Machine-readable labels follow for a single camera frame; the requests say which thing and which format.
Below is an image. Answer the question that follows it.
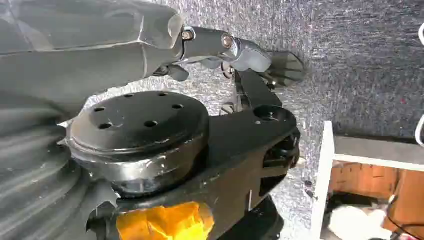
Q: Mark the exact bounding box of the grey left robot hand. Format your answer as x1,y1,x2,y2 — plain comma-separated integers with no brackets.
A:
0,0,306,240

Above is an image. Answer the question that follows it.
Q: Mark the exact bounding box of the ribbed grey left arm sleeve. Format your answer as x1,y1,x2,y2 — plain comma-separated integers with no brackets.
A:
0,99,120,240

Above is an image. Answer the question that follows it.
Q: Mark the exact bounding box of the brown wooden box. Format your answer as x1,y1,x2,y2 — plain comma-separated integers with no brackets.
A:
328,161,424,239

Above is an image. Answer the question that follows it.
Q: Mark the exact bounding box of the white crumpled bag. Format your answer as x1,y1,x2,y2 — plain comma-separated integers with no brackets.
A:
327,204,394,240

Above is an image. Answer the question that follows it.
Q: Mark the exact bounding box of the white cable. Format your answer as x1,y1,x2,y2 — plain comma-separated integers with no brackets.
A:
414,22,424,148

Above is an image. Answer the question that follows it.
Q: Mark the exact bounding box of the black cable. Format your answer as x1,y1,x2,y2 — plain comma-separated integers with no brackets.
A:
385,195,424,240

